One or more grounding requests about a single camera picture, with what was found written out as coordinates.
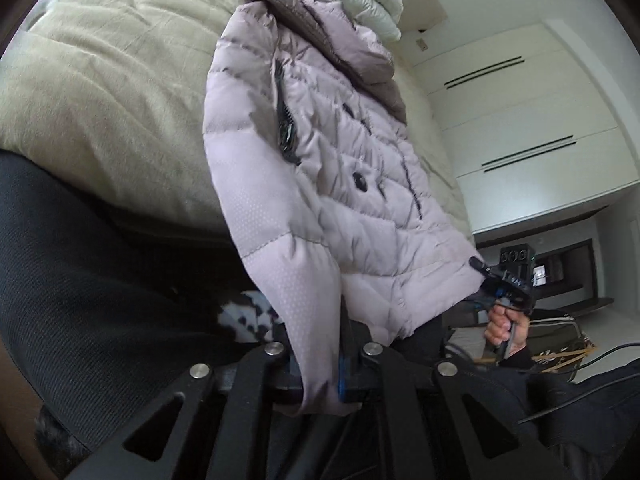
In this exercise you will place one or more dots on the white wardrobe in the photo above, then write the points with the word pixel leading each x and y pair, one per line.
pixel 528 133

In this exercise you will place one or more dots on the right forearm black sleeve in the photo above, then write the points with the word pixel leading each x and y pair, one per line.
pixel 591 427

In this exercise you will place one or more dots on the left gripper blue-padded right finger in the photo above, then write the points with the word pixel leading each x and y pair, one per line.
pixel 445 420

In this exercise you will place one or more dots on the mauve puffer jacket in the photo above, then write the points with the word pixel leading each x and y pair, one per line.
pixel 325 198

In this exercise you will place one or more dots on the person's right hand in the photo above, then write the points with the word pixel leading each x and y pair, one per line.
pixel 507 326

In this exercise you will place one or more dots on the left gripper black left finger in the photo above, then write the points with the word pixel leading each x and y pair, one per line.
pixel 205 425

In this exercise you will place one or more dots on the beige bed blanket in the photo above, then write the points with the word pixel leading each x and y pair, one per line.
pixel 107 95

